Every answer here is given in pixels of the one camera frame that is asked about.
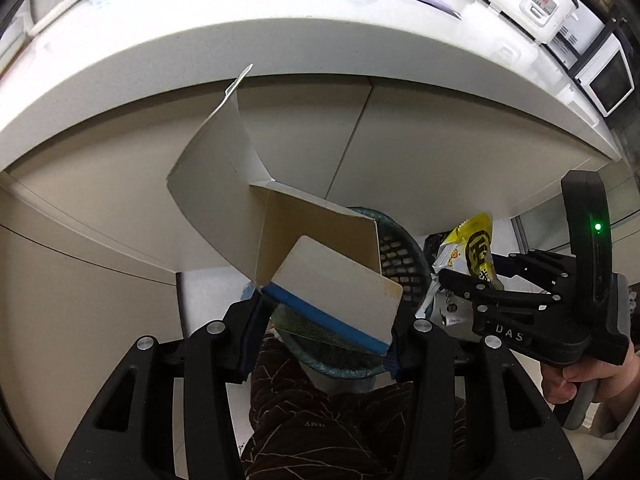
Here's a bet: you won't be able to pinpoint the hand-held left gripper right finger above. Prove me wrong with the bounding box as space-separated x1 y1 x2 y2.
387 312 585 480

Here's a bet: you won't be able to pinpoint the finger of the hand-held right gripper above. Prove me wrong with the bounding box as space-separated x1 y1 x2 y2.
437 269 566 313
492 250 576 293

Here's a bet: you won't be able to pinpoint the white microwave oven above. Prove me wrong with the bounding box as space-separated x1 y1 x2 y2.
575 35 636 118

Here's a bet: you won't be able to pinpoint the white brush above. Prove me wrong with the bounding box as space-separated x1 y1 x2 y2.
27 0 88 37

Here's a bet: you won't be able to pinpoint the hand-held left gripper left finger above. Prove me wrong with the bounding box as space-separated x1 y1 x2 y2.
54 294 273 480

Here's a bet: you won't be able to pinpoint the white cabinet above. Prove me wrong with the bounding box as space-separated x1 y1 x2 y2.
0 77 613 480

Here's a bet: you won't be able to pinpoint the dark patterned pants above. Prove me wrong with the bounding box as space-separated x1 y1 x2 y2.
240 335 481 480

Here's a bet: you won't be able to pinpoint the white snack packet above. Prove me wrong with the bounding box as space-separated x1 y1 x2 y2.
417 284 473 328

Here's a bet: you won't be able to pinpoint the person's right hand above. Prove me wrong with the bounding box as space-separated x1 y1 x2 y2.
541 345 640 441

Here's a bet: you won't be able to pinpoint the yellow snack packet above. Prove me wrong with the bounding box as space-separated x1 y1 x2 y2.
432 212 503 291

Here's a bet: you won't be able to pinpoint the white cardboard box blue edge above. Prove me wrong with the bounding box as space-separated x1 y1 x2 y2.
166 64 404 358

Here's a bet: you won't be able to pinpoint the dark mesh trash bin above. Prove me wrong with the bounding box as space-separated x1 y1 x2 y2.
270 206 438 393

